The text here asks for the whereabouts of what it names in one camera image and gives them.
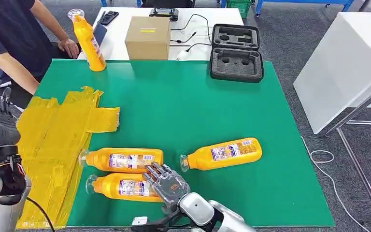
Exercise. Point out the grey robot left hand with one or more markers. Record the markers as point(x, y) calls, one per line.
point(0, 125)

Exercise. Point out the person's left hand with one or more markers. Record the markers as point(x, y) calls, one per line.
point(68, 48)

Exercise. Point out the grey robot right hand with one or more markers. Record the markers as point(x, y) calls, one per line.
point(169, 187)

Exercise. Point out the orange drink bottle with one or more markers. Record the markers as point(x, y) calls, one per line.
point(108, 189)
point(88, 44)
point(99, 160)
point(201, 160)

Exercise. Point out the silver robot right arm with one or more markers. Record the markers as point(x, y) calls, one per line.
point(198, 208)

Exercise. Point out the dark blue tablet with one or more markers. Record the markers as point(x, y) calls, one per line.
point(100, 33)

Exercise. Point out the white table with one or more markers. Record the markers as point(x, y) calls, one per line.
point(118, 41)

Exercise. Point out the black smartphone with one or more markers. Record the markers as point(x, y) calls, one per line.
point(109, 17)

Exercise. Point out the yellow plastic sheet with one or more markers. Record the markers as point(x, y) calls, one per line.
point(51, 144)

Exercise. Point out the person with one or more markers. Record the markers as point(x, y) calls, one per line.
point(6, 32)

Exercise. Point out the brown cardboard box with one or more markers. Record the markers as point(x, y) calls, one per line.
point(147, 44)

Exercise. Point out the green table mat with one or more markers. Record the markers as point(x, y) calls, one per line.
point(179, 105)

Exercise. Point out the black remote controller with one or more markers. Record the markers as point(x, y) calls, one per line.
point(163, 12)

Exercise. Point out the white charger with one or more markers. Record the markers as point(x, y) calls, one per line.
point(182, 56)

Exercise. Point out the black foam-lined case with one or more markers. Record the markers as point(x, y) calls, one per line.
point(236, 65)

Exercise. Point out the green plastic crate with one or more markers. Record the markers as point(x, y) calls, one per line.
point(240, 8)

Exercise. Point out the white slanted table board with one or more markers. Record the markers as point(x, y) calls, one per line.
point(339, 64)

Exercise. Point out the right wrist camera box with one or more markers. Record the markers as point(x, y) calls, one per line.
point(139, 221)

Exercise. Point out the blue metal frame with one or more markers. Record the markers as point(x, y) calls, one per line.
point(300, 1)
point(104, 3)

